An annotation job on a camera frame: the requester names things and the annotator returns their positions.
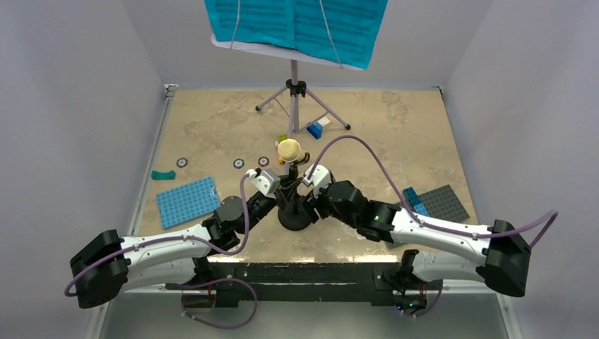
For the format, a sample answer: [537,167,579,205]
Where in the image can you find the lilac tripod music stand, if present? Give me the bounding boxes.
[254,59,351,137]

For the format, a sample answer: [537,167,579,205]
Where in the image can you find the teal sheet music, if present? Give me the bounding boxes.
[205,0,388,69]

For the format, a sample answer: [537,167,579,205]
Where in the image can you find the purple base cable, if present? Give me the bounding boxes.
[181,278,259,330]

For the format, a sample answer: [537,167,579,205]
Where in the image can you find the light blue brick plate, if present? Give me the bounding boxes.
[413,203,429,217]

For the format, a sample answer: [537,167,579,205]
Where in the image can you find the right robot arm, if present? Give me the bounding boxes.
[305,181,531,297]

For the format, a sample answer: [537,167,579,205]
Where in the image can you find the black microphone desk stand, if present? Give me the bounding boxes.
[278,163,311,232]

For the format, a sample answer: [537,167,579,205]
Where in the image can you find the teal curved block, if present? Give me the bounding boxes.
[150,170,177,180]

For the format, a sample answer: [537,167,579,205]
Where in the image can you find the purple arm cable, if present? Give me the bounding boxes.
[64,174,251,298]
[306,136,559,249]

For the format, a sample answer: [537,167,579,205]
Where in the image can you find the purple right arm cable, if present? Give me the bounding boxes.
[306,136,559,249]

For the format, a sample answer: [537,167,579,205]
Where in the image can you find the light blue brick baseplate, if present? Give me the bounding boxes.
[156,177,220,230]

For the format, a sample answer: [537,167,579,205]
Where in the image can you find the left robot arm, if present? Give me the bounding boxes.
[64,177,299,309]

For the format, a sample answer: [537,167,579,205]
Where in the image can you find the cream microphone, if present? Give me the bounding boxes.
[277,138,310,165]

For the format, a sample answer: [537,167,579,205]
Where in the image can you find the colourful toy brick car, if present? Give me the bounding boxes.
[275,134,287,165]

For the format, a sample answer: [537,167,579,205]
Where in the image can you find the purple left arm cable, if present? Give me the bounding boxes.
[64,174,251,298]

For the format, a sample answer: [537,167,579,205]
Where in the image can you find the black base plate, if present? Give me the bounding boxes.
[166,259,441,307]

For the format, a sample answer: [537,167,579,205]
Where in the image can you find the dark blue poker chip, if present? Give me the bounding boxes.
[177,157,188,168]

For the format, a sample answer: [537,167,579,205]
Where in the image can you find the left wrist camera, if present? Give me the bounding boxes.
[246,168,280,198]

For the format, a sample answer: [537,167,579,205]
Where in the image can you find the blue white brick stack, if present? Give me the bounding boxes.
[306,117,330,140]

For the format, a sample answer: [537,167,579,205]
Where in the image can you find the dark blue brick plate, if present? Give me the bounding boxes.
[403,187,422,208]

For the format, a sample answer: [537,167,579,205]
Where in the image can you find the grey brick baseplate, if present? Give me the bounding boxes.
[417,184,470,223]

